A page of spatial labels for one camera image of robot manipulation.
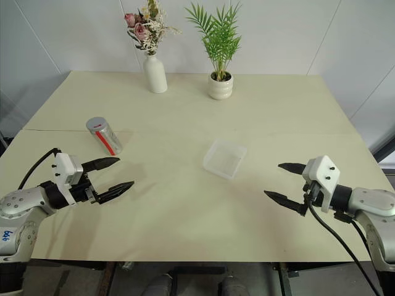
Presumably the dark rounded foot shape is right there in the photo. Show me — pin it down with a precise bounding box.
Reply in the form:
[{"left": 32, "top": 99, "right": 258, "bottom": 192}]
[
  {"left": 217, "top": 275, "right": 251, "bottom": 296},
  {"left": 142, "top": 274, "right": 180, "bottom": 296}
]

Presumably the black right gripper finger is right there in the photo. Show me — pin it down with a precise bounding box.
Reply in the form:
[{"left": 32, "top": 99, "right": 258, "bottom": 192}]
[
  {"left": 264, "top": 190, "right": 306, "bottom": 216},
  {"left": 277, "top": 162, "right": 307, "bottom": 176}
]

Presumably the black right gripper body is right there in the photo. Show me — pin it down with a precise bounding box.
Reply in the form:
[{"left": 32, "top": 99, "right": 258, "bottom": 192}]
[{"left": 302, "top": 181, "right": 322, "bottom": 216}]

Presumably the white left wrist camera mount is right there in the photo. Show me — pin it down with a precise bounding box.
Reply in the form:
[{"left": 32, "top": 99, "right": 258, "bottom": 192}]
[{"left": 52, "top": 152, "right": 84, "bottom": 205}]

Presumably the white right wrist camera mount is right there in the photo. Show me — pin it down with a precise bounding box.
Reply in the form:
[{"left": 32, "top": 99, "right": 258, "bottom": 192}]
[{"left": 301, "top": 155, "right": 342, "bottom": 213}]

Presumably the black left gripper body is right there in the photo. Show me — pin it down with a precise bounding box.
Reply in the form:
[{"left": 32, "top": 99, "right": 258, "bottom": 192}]
[{"left": 69, "top": 173, "right": 100, "bottom": 207}]

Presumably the green artificial palm plant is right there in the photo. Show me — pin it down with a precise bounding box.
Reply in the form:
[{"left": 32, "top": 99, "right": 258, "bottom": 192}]
[{"left": 184, "top": 1, "right": 243, "bottom": 81}]

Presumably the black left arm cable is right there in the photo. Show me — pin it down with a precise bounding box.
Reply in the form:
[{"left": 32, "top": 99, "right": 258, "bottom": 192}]
[{"left": 17, "top": 147, "right": 60, "bottom": 190}]

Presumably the silver can with red stripe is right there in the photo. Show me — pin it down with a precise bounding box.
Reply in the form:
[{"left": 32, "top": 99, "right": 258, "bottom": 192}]
[{"left": 85, "top": 116, "right": 124, "bottom": 156}]

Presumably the white ribbed plant pot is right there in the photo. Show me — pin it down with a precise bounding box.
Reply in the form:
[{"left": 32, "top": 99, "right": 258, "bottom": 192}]
[{"left": 207, "top": 71, "right": 235, "bottom": 101}]

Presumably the dried pink flower bouquet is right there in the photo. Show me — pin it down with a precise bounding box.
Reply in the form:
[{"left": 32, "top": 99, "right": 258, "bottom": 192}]
[{"left": 123, "top": 0, "right": 183, "bottom": 57}]

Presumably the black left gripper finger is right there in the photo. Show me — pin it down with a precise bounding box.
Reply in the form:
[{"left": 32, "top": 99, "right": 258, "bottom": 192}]
[
  {"left": 82, "top": 157, "right": 121, "bottom": 172},
  {"left": 96, "top": 181, "right": 135, "bottom": 205}
]

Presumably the clear square plastic container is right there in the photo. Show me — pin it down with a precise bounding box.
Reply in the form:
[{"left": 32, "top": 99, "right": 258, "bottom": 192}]
[{"left": 202, "top": 139, "right": 248, "bottom": 180}]

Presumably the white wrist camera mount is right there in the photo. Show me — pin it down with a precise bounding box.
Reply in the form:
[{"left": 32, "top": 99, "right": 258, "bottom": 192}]
[
  {"left": 301, "top": 155, "right": 342, "bottom": 213},
  {"left": 52, "top": 152, "right": 84, "bottom": 205}
]

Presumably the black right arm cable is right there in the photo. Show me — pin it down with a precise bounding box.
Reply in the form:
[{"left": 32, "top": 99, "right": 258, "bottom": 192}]
[{"left": 306, "top": 184, "right": 385, "bottom": 296}]

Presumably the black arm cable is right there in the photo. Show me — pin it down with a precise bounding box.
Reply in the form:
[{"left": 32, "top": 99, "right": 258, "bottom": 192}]
[
  {"left": 306, "top": 184, "right": 385, "bottom": 296},
  {"left": 17, "top": 147, "right": 60, "bottom": 190}
]

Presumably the white ceramic flower vase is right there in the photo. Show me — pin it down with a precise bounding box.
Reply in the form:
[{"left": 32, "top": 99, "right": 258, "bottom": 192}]
[{"left": 143, "top": 51, "right": 168, "bottom": 94}]

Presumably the black metal table frame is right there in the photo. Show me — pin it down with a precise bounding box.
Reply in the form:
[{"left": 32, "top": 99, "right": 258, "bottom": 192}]
[{"left": 27, "top": 258, "right": 374, "bottom": 296}]

